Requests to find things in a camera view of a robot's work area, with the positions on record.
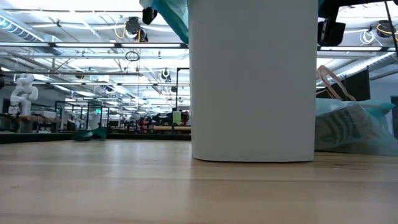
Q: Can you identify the light blue trash bag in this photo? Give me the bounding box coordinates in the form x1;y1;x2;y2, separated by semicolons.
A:
315;64;398;156

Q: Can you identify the workbench with dark equipment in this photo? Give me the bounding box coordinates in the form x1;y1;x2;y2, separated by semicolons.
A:
123;110;192;134

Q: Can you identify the silver ventilation duct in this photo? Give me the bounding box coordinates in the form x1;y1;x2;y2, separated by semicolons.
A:
0;14;63;57
317;51;398;87

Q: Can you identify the black gantry frame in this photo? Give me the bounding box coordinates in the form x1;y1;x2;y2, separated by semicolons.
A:
175;67;190;110

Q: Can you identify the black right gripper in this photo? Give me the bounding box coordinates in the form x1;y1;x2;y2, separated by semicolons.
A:
318;0;340;21

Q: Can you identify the large teal cloth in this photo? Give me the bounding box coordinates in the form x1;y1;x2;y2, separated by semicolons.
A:
139;0;326;45

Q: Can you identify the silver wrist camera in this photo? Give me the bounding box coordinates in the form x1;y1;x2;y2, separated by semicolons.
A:
317;19;347;47

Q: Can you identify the black rig light bar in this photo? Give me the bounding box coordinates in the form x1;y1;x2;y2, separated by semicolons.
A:
0;41;398;52

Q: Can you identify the black ceiling cable reel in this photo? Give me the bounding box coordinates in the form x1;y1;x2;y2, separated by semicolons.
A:
125;16;149;43
375;19;398;39

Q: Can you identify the wooden workbench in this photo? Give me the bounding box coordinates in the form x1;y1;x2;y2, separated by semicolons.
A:
0;113;62;134

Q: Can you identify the blue door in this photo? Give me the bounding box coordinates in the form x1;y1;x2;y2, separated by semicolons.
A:
391;95;398;139

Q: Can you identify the small teal cloth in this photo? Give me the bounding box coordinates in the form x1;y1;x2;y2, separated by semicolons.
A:
72;126;108;142

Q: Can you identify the white plastic trash bin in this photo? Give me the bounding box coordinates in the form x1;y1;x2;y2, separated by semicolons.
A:
188;0;320;163

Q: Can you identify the black partition wall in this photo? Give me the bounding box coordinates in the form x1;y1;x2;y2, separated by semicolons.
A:
317;68;371;102

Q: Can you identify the black aluminium rig frame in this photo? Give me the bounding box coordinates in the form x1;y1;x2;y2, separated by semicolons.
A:
0;132;192;144

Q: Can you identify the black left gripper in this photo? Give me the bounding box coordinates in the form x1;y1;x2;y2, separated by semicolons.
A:
142;6;159;26

